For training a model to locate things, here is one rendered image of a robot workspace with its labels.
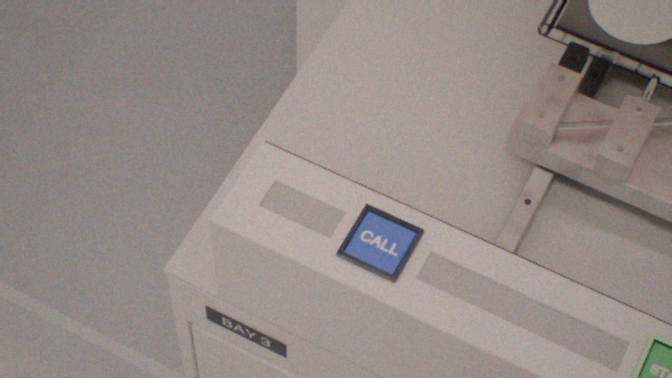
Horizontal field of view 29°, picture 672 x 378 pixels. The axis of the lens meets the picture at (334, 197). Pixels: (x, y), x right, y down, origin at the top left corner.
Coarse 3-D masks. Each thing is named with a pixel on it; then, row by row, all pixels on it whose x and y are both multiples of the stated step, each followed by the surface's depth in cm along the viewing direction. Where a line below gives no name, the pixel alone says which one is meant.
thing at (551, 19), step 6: (558, 0) 133; (564, 0) 133; (552, 6) 132; (558, 6) 132; (564, 6) 133; (546, 12) 132; (552, 12) 132; (558, 12) 132; (546, 18) 132; (552, 18) 132; (546, 24) 131; (552, 24) 132; (540, 30) 131
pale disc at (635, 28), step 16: (592, 0) 133; (608, 0) 133; (624, 0) 133; (640, 0) 134; (656, 0) 134; (608, 16) 132; (624, 16) 132; (640, 16) 132; (656, 16) 132; (608, 32) 131; (624, 32) 131; (640, 32) 131; (656, 32) 131
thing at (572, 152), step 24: (528, 96) 129; (576, 96) 129; (576, 120) 128; (600, 120) 128; (528, 144) 126; (552, 144) 126; (576, 144) 126; (600, 144) 126; (648, 144) 126; (552, 168) 128; (576, 168) 126; (648, 168) 125; (624, 192) 125; (648, 192) 123
